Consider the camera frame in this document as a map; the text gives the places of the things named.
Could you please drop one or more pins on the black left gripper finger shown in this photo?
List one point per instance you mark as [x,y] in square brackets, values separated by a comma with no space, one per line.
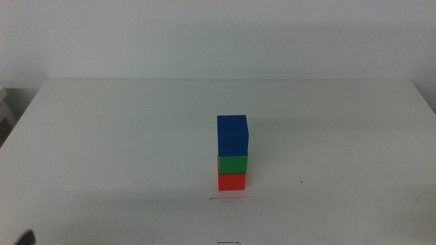
[27,239]

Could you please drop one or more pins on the red cube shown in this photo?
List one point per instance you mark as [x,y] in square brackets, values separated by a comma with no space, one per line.
[231,182]

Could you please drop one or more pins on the green cube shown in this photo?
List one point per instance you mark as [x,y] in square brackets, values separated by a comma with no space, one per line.
[233,165]

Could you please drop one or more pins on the blue cube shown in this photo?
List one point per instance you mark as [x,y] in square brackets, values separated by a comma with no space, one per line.
[233,136]

